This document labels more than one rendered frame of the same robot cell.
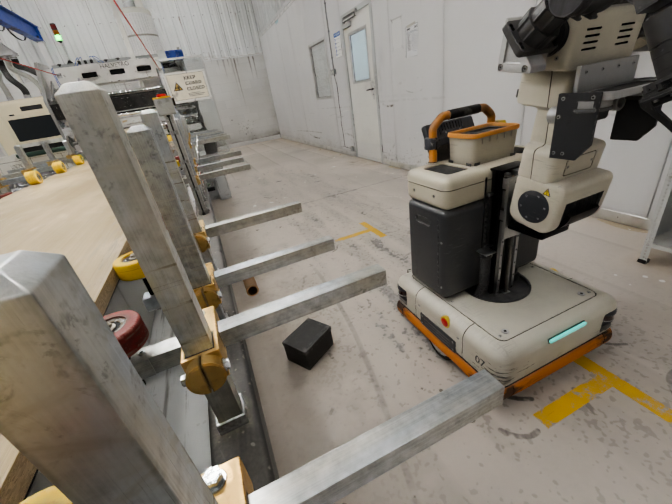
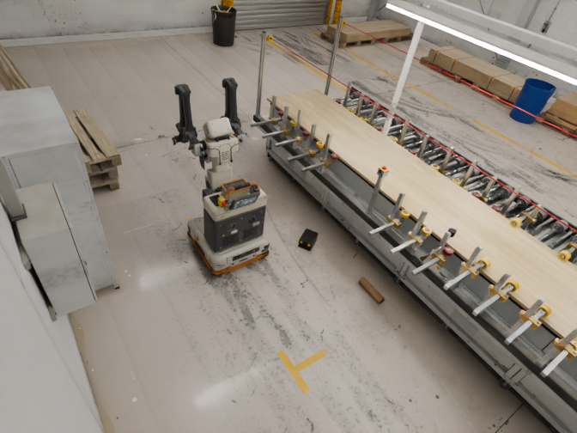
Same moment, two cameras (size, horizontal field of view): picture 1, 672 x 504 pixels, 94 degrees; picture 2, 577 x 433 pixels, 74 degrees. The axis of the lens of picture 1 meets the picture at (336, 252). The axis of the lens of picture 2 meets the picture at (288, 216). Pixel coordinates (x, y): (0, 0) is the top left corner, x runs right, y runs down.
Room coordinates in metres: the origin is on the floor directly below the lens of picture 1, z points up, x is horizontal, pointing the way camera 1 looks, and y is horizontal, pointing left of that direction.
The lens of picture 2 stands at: (3.88, -1.15, 3.01)
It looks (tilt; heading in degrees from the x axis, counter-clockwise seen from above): 41 degrees down; 158
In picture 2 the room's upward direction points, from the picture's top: 10 degrees clockwise
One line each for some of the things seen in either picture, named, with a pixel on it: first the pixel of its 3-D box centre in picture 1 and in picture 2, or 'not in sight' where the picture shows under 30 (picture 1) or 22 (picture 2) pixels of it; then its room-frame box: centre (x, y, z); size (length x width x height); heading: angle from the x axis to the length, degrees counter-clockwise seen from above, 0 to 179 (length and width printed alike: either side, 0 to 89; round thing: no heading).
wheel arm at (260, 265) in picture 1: (247, 270); (304, 155); (0.65, 0.21, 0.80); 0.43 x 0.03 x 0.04; 109
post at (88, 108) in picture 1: (177, 296); (297, 129); (0.34, 0.21, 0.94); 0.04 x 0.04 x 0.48; 19
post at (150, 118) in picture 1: (185, 208); (324, 154); (0.82, 0.37, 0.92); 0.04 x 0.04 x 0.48; 19
